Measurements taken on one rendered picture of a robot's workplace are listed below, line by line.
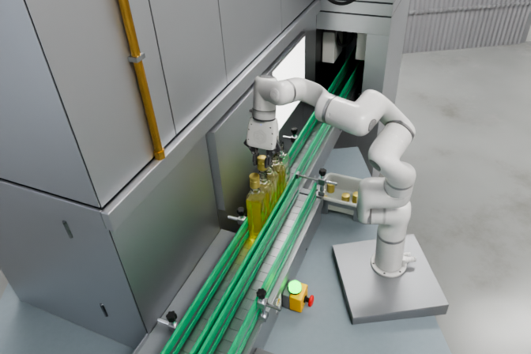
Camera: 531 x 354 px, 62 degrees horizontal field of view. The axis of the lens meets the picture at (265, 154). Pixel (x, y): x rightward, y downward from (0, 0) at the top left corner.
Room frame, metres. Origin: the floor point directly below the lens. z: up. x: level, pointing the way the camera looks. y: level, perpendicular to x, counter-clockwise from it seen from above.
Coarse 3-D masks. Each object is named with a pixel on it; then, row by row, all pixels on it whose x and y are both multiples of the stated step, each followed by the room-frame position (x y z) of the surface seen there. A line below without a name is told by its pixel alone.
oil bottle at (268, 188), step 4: (268, 180) 1.19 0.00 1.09; (260, 184) 1.17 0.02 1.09; (264, 184) 1.17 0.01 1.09; (268, 184) 1.17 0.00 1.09; (272, 184) 1.19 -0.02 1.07; (260, 188) 1.17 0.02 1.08; (264, 188) 1.16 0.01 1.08; (268, 188) 1.16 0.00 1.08; (272, 188) 1.19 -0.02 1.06; (268, 192) 1.16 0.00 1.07; (272, 192) 1.18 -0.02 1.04; (268, 196) 1.15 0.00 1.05; (272, 196) 1.18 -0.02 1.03; (268, 200) 1.15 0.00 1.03; (272, 200) 1.18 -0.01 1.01; (268, 204) 1.15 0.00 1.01; (272, 204) 1.18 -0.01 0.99; (268, 208) 1.15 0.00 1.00; (272, 208) 1.18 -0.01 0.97; (268, 212) 1.15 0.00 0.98; (268, 216) 1.15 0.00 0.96
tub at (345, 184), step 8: (328, 176) 1.51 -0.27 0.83; (336, 176) 1.50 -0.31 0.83; (344, 176) 1.49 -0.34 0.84; (344, 184) 1.48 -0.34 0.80; (352, 184) 1.47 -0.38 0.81; (336, 192) 1.47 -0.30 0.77; (344, 192) 1.47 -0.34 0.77; (352, 192) 1.46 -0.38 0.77; (328, 200) 1.35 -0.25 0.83; (336, 200) 1.34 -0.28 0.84
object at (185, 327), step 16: (336, 80) 2.18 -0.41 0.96; (304, 128) 1.71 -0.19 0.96; (240, 240) 1.08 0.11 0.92; (224, 256) 0.97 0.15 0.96; (224, 272) 0.96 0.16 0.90; (208, 288) 0.86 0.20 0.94; (192, 304) 0.79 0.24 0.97; (192, 320) 0.77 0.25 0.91; (176, 336) 0.70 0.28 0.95; (160, 352) 0.65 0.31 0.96; (176, 352) 0.68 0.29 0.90
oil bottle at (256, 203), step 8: (264, 192) 1.14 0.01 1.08; (248, 200) 1.12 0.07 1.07; (256, 200) 1.11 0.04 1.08; (264, 200) 1.13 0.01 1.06; (248, 208) 1.12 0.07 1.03; (256, 208) 1.11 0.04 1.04; (264, 208) 1.13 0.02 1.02; (248, 216) 1.12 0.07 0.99; (256, 216) 1.11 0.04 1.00; (264, 216) 1.12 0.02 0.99; (248, 224) 1.13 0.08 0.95; (256, 224) 1.11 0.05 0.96; (256, 232) 1.11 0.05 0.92
